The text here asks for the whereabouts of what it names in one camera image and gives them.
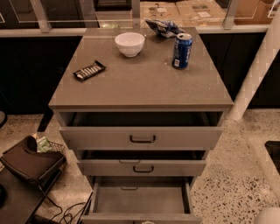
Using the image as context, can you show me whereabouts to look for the white bowl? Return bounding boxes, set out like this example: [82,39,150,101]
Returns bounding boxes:
[115,32,145,57]

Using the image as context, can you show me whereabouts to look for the black box at right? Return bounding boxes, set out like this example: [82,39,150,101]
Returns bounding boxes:
[265,141,280,173]

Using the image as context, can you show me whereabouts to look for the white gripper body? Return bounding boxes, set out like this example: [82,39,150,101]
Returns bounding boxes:
[141,220,155,224]

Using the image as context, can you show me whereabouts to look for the white diagonal post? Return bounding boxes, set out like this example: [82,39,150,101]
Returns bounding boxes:
[228,9,280,121]

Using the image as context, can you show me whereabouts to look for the black floor cables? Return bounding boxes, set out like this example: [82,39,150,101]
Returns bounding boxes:
[43,195,93,224]

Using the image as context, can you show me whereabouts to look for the black snack bar wrapper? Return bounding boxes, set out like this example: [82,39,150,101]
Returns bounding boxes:
[73,60,106,81]

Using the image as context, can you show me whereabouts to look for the grey drawer cabinet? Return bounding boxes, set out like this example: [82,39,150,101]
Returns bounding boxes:
[48,26,235,191]

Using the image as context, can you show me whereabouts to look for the grey bottom drawer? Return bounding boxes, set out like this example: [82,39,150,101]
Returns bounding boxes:
[80,177,198,224]

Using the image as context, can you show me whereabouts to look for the grey top drawer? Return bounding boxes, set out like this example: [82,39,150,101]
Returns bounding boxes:
[59,112,221,151]

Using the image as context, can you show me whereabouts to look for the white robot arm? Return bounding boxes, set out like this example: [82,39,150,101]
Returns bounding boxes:
[141,206,280,224]

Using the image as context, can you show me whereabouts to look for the grey drawer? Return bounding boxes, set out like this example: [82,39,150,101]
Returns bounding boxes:
[80,177,198,224]
[78,150,206,177]
[59,112,221,151]

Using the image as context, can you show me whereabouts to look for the blue chip bag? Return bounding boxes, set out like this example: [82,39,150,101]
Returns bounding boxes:
[145,19,185,38]

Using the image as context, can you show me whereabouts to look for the cardboard boxes behind glass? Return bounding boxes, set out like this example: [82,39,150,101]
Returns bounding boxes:
[140,0,280,27]

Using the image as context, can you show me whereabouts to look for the grey middle drawer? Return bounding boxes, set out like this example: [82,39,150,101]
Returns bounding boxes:
[78,150,206,177]

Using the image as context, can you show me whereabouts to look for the wire basket with green packet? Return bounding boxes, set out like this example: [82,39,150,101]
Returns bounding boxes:
[32,134,65,154]

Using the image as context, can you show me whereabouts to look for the blue soda can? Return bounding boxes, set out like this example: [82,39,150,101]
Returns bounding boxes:
[172,33,193,69]

